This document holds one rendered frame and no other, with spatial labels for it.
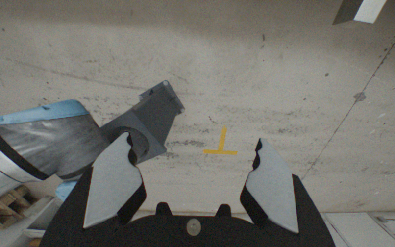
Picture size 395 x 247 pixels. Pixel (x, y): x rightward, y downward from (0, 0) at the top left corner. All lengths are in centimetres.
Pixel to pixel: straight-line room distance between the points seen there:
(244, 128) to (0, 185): 134
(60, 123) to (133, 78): 85
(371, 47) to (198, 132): 158
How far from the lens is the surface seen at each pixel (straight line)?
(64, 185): 48
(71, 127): 42
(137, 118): 56
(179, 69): 106
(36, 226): 293
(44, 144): 42
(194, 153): 143
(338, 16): 30
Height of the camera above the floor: 105
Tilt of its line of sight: 62 degrees down
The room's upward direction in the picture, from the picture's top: 180 degrees counter-clockwise
